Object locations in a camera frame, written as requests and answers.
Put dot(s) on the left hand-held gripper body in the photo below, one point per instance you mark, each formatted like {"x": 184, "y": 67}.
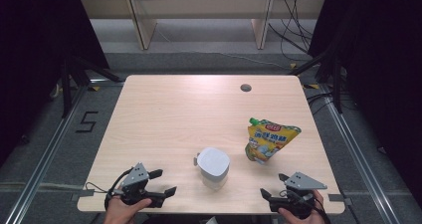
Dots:
{"x": 135, "y": 177}

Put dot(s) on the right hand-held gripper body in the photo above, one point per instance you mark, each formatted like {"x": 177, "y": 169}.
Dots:
{"x": 303, "y": 182}

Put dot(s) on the yellow seasoning pouch green cap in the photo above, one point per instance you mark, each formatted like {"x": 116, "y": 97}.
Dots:
{"x": 268, "y": 141}

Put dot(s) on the white lidded glass jar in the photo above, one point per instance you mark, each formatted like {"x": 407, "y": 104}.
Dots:
{"x": 214, "y": 162}

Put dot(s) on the person's right hand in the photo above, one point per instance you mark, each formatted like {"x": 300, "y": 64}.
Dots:
{"x": 312, "y": 219}

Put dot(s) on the person's left hand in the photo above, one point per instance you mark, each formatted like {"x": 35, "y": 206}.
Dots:
{"x": 119, "y": 212}

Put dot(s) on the yellow black tape strip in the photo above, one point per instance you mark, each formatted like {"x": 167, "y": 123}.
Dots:
{"x": 293, "y": 65}
{"x": 94, "y": 88}
{"x": 311, "y": 86}

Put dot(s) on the black metal stand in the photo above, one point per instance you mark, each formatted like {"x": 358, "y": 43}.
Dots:
{"x": 66, "y": 91}
{"x": 337, "y": 91}

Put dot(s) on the black curtain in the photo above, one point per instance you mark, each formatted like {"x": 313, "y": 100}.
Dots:
{"x": 381, "y": 68}
{"x": 40, "y": 51}

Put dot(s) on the grey table bracket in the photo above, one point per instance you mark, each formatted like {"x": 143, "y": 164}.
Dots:
{"x": 83, "y": 194}
{"x": 339, "y": 198}

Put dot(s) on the aluminium floor rail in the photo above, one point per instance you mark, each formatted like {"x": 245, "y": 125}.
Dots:
{"x": 43, "y": 166}
{"x": 351, "y": 151}

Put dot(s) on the light wooden desk frame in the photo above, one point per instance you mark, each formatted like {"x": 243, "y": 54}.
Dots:
{"x": 199, "y": 5}

